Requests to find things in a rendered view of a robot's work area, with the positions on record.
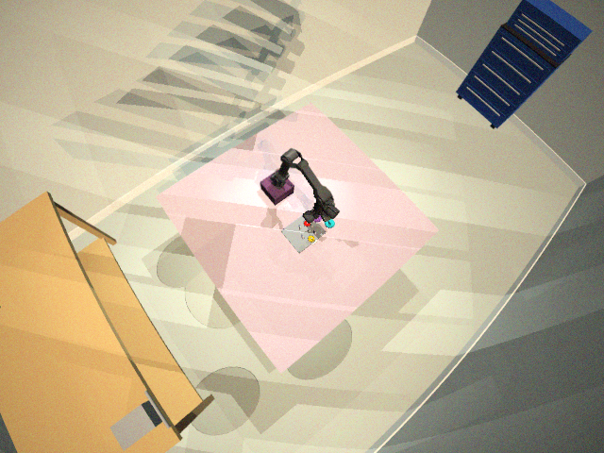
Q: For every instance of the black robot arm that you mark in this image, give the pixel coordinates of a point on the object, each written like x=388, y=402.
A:
x=321, y=193

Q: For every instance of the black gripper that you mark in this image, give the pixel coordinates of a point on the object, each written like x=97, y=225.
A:
x=309, y=216

